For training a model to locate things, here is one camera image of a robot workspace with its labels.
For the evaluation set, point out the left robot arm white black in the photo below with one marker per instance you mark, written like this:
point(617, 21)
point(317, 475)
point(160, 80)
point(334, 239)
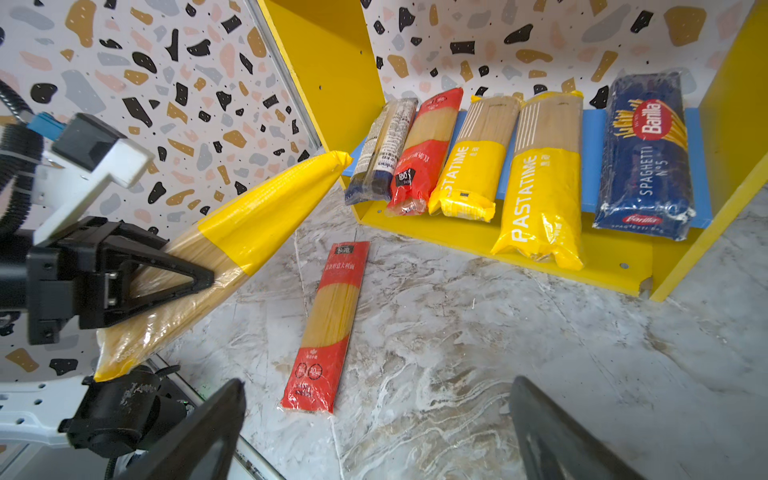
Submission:
point(118, 417)

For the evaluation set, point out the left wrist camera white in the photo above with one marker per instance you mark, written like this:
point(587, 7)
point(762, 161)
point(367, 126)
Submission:
point(86, 155)

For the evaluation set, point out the yellow clear spaghetti bag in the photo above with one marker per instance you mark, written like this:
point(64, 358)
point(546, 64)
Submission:
point(233, 242)

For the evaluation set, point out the blue Barilla spaghetti box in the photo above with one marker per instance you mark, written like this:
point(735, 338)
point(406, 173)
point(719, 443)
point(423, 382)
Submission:
point(646, 185)

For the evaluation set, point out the yellow Pastatime bag large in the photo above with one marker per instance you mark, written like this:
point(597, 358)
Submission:
point(468, 183)

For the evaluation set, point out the red yellow spaghetti bag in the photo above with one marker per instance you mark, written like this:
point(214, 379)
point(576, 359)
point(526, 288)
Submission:
point(419, 166)

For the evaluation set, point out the red spaghetti bag left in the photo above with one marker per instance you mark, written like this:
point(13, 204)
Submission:
point(316, 374)

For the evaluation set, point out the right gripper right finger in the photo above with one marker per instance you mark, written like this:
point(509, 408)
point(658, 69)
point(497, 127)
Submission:
point(553, 445)

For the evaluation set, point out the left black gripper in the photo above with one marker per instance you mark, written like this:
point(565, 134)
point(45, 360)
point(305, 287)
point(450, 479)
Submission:
point(101, 272)

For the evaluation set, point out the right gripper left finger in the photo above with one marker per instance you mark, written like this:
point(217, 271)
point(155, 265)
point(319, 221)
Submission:
point(203, 445)

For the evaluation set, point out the yellow shelf pink blue boards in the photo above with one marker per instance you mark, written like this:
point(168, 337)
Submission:
point(348, 58)

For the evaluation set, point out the clear label spaghetti bag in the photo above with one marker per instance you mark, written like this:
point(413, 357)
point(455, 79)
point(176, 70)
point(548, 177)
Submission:
point(373, 173)

